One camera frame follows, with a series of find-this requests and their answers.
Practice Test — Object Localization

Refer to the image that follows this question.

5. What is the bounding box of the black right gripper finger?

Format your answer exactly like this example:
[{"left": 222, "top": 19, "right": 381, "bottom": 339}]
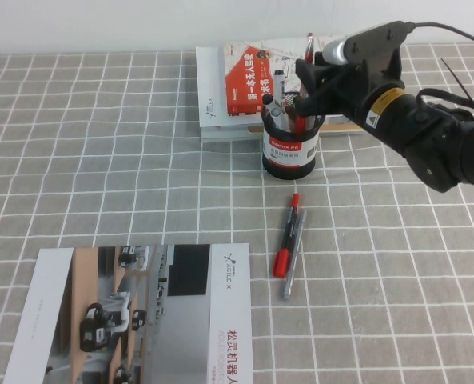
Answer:
[
  {"left": 294, "top": 58, "right": 352, "bottom": 98},
  {"left": 293, "top": 75, "right": 356, "bottom": 119}
]

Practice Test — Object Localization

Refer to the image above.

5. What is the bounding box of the leaning white marker grey band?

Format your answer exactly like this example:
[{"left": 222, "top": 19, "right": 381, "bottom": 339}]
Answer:
[{"left": 261, "top": 94, "right": 290, "bottom": 131}]

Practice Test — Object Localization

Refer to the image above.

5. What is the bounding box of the tan notebook orange spine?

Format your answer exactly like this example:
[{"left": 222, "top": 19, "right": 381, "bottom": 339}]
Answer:
[{"left": 247, "top": 113, "right": 366, "bottom": 135}]

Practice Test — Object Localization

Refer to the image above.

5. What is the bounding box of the AgileX robot photo brochure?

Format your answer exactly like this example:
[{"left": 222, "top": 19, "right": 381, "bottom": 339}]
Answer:
[{"left": 2, "top": 242, "right": 254, "bottom": 384}]

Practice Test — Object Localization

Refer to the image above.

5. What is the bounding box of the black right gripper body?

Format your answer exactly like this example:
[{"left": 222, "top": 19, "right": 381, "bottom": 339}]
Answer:
[{"left": 327, "top": 59, "right": 421, "bottom": 155}]

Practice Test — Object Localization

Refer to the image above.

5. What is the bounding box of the black mesh pen holder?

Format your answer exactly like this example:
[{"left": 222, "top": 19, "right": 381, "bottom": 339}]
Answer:
[{"left": 260, "top": 90, "right": 326, "bottom": 181}]

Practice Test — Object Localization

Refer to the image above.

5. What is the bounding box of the black zip tie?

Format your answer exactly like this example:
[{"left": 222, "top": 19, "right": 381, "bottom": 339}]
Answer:
[{"left": 440, "top": 58, "right": 474, "bottom": 102}]

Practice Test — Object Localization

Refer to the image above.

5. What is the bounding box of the black marker with red cap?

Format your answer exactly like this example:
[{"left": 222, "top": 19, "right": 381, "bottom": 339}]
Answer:
[{"left": 272, "top": 193, "right": 301, "bottom": 278}]

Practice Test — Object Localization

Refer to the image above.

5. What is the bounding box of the black camera cable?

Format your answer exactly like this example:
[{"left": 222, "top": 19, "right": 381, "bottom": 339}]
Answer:
[{"left": 405, "top": 21, "right": 474, "bottom": 52}]

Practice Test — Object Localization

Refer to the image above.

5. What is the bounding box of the white AgileX booklet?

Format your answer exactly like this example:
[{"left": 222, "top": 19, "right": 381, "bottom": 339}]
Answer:
[{"left": 194, "top": 46, "right": 262, "bottom": 144}]

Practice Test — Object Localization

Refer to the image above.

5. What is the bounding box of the map cover book orange band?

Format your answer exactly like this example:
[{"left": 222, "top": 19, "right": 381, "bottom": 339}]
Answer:
[{"left": 222, "top": 36, "right": 346, "bottom": 119}]

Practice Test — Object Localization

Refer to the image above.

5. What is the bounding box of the red pencil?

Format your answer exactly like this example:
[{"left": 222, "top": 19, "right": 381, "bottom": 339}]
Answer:
[{"left": 305, "top": 32, "right": 317, "bottom": 64}]

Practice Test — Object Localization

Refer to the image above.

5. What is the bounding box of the silver wrist camera black mount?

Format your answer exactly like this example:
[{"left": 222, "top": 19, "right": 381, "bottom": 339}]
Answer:
[{"left": 321, "top": 20, "right": 415, "bottom": 87}]

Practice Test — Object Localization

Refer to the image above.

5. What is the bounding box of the upright white marker black cap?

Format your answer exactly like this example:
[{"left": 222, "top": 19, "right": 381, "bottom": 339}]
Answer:
[{"left": 273, "top": 70, "right": 287, "bottom": 110}]

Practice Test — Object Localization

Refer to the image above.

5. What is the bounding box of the grey checked tablecloth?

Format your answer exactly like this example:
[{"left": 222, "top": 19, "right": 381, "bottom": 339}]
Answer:
[{"left": 0, "top": 42, "right": 474, "bottom": 384}]

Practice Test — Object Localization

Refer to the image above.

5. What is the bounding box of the silver grey pen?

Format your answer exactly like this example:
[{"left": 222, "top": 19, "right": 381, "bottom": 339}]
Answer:
[{"left": 281, "top": 209, "right": 308, "bottom": 302}]

